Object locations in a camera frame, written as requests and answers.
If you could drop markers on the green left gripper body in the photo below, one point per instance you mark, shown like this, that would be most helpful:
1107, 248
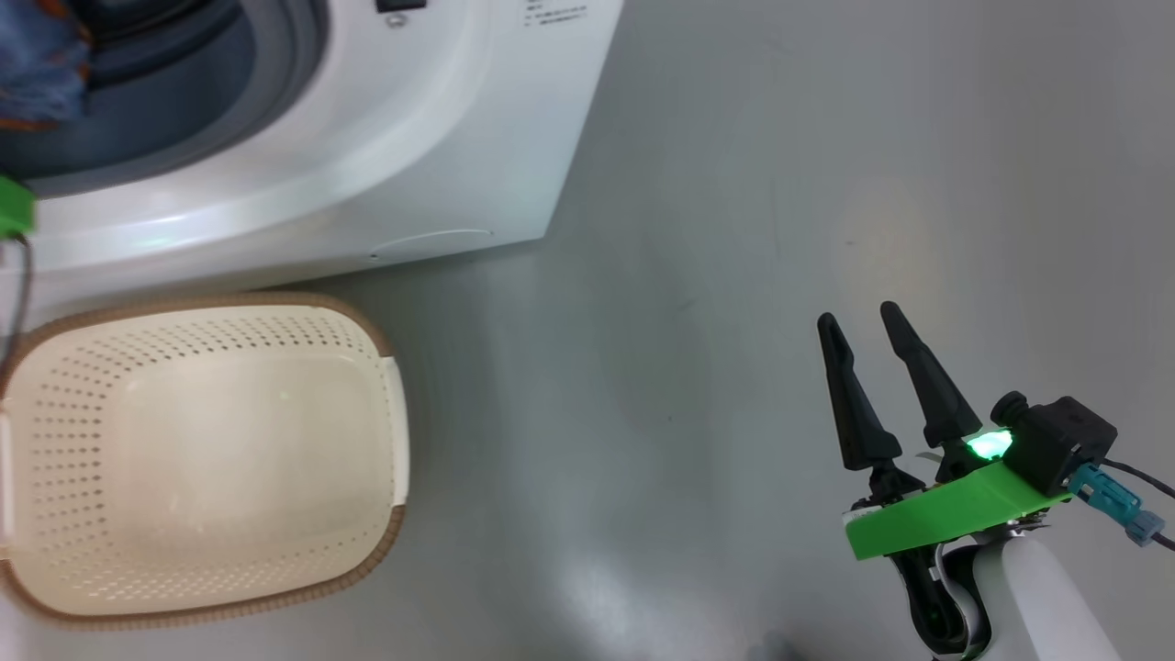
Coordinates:
16, 209

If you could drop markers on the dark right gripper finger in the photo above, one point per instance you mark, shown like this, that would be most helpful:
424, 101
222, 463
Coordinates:
941, 399
858, 422

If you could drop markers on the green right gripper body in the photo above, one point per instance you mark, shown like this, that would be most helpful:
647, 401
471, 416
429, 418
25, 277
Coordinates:
955, 509

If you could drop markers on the blue garment orange print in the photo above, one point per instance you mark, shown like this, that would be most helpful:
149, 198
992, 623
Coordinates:
41, 64

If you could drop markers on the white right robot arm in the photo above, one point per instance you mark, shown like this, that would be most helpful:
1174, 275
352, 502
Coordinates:
1037, 606

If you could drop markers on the white front-load washing machine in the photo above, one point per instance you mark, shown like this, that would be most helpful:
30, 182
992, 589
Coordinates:
441, 138

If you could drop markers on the cream perforated basket brown rim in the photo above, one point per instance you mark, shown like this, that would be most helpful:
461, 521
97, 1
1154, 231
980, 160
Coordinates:
202, 459

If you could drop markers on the round white filter cover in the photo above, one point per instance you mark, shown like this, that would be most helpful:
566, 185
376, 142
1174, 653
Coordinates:
431, 246

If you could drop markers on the small black text sticker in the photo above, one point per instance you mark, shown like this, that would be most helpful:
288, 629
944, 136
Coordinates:
555, 14

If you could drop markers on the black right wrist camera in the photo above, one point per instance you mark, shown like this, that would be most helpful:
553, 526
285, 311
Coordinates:
1060, 441

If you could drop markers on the teal right camera connector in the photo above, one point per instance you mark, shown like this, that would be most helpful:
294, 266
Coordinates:
1115, 500

